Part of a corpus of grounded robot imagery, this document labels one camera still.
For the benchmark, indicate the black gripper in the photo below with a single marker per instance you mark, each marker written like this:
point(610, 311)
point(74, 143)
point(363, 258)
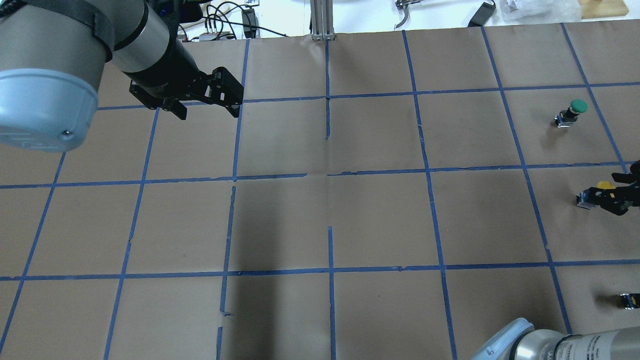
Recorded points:
point(614, 198)
point(162, 75)

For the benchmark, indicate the yellow push button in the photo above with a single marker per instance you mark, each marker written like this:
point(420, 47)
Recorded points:
point(599, 196)

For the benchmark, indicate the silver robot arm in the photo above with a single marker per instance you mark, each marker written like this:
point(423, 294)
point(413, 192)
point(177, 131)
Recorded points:
point(519, 340)
point(279, 110)

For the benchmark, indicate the green push button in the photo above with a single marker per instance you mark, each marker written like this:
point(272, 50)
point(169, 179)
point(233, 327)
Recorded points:
point(567, 117)

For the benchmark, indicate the black power adapter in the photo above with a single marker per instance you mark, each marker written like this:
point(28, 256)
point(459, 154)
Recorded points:
point(249, 23)

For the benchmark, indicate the black laptop charger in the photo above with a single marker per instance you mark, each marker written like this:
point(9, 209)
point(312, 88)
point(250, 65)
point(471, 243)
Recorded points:
point(483, 14)

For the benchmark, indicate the metal clamp tool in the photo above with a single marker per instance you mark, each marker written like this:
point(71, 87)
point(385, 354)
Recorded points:
point(408, 9)

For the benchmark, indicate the small black yellow switch block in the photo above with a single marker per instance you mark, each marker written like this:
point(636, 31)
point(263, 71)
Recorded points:
point(629, 300)

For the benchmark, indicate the aluminium frame post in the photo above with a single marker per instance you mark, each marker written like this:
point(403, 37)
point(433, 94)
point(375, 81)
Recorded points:
point(321, 20)

